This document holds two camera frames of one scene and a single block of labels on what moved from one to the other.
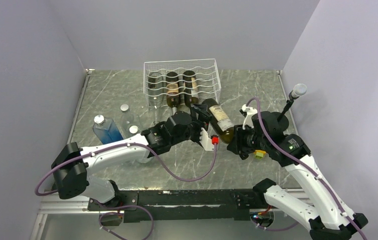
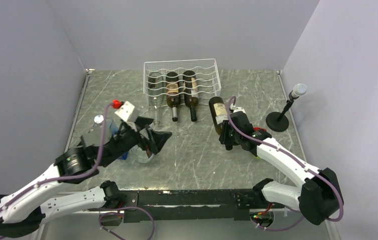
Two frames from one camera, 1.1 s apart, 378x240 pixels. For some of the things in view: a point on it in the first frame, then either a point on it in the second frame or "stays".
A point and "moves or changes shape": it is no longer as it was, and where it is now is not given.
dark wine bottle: (221, 123) moves or changes shape
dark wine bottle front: (172, 91) stays
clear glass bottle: (155, 95) stays
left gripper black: (204, 115) → (156, 139)
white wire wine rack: (181, 83) stays
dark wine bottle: (191, 89) stays
